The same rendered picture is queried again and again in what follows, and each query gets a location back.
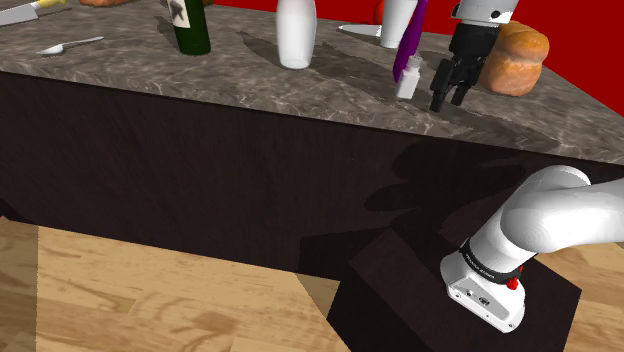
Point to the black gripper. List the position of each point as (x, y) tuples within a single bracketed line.
[(472, 41)]

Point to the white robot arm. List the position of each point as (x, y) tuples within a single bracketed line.
[(551, 219)]

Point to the small white bottle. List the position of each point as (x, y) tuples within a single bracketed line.
[(408, 80)]

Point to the purple curved utensil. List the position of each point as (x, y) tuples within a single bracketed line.
[(412, 36)]

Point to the brown bread loaf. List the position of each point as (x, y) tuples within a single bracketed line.
[(516, 61)]

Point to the tall white vase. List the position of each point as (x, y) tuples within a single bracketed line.
[(396, 22)]

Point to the red tomato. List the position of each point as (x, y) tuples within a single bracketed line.
[(378, 13)]

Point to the white plate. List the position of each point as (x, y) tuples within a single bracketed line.
[(363, 30)]

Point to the dark robot stand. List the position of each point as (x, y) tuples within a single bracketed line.
[(409, 297)]

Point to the dark green wine bottle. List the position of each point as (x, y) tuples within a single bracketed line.
[(191, 29)]

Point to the dark wood kitchen counter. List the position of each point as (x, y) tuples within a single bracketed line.
[(195, 170)]

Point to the orange bread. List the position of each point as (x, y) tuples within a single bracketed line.
[(102, 2)]

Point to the white spoon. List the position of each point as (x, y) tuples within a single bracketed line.
[(58, 47)]

